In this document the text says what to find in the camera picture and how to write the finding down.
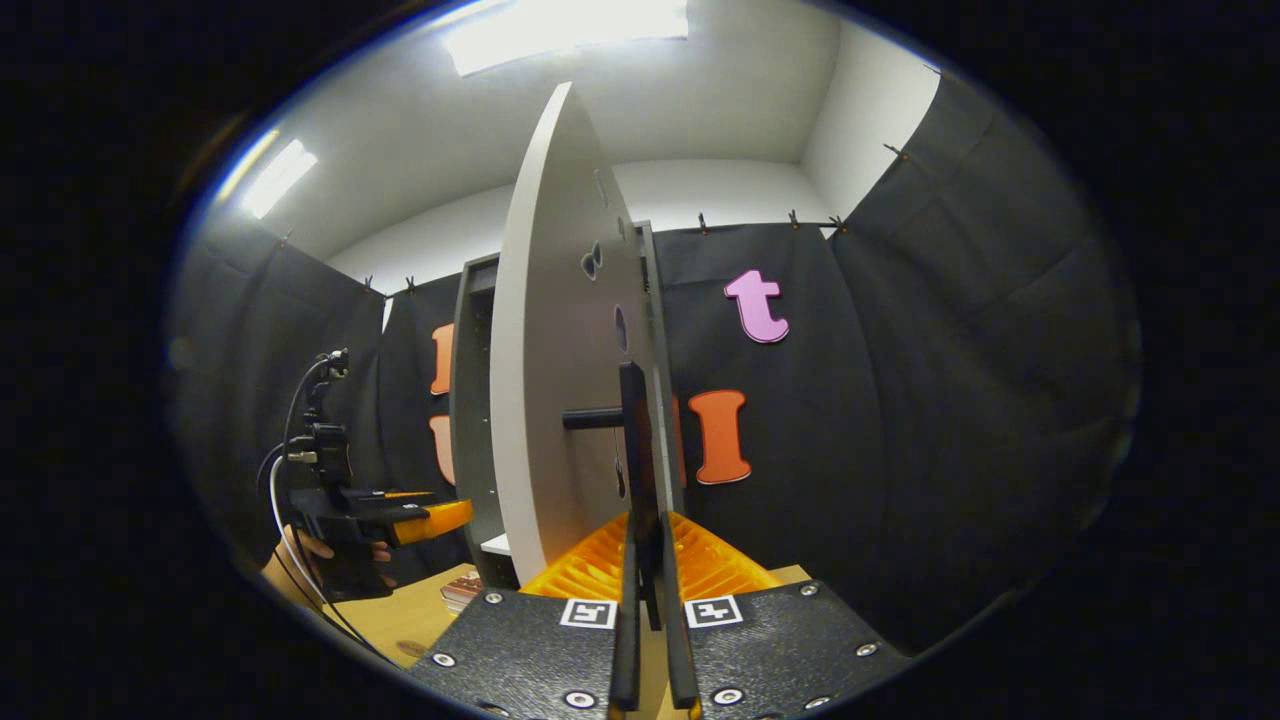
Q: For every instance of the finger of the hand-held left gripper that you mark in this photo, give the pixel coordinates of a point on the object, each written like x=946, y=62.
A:
x=435, y=520
x=395, y=495

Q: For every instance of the stack of books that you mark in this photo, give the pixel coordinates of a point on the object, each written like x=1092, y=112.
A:
x=462, y=590

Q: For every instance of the black backdrop cloth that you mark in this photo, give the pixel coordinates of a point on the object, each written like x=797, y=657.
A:
x=900, y=400

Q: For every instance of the large ceiling light panel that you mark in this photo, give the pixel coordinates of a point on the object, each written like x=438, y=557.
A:
x=560, y=30

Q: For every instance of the dark grey cabinet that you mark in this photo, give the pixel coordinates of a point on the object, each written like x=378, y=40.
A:
x=470, y=420

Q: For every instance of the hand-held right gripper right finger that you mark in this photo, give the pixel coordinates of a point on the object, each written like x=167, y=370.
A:
x=780, y=640

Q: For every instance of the small ceiling light panel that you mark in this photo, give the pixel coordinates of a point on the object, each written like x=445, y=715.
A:
x=278, y=178

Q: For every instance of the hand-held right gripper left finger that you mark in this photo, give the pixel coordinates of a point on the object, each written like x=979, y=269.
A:
x=520, y=645

